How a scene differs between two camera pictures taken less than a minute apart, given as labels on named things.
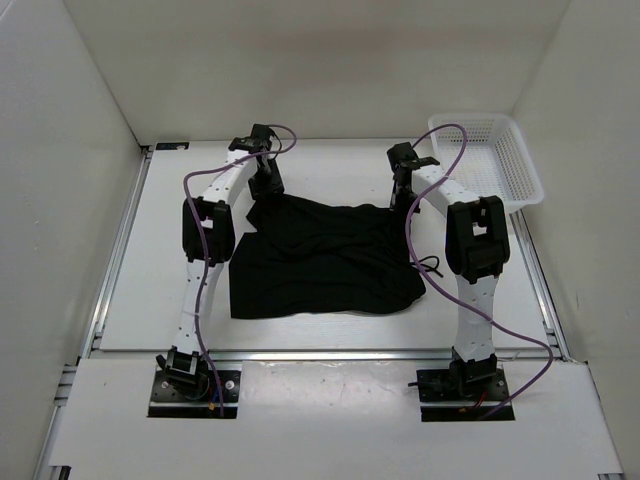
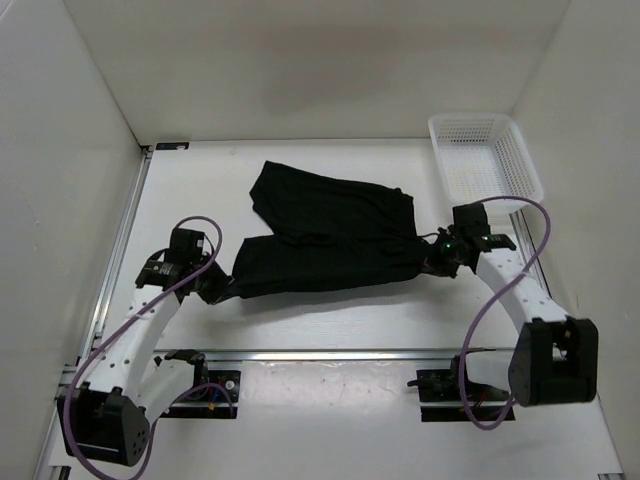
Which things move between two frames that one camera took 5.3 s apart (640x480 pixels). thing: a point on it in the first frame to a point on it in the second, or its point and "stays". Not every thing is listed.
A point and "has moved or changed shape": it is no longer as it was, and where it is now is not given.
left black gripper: (273, 185) to (219, 289)
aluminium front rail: (333, 354) stays
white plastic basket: (497, 165) stays
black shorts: (309, 259) has moved or changed shape
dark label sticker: (171, 145) stays
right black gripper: (404, 211) to (435, 262)
